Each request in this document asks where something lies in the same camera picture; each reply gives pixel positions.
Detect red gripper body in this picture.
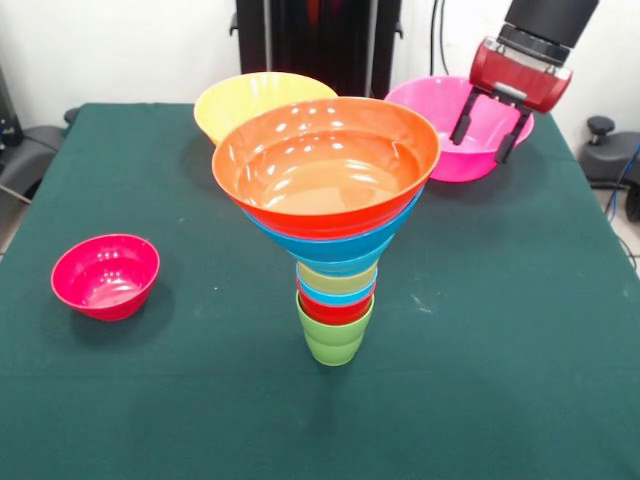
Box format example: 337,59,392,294
468,43,574,115

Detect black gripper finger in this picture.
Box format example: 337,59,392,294
449,87,484,147
493,107,536,165

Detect large pink bowl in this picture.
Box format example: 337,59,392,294
383,75,535,184

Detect shallow red-orange bowl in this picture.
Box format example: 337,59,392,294
211,97,442,240

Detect medium blue bowl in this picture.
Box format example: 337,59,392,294
241,178,429,264

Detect small light blue bowl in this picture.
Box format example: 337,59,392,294
293,249,384,277

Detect yellow cup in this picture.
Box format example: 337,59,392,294
295,260,379,292

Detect large orange bowl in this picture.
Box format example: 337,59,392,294
193,71,340,146

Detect blue cup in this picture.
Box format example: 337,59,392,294
294,272,378,306

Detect red cup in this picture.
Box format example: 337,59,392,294
296,287,376,325

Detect green cup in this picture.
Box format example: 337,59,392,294
295,292,376,367

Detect black chair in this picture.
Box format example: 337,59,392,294
0,64,81,201
578,115,640,224

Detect dark green table cloth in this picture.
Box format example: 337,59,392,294
0,102,640,480

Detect small crimson bowl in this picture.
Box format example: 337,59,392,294
50,233,161,323

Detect black hanging cables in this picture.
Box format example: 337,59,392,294
429,0,454,77

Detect blue cable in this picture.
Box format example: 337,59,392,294
603,143,640,217

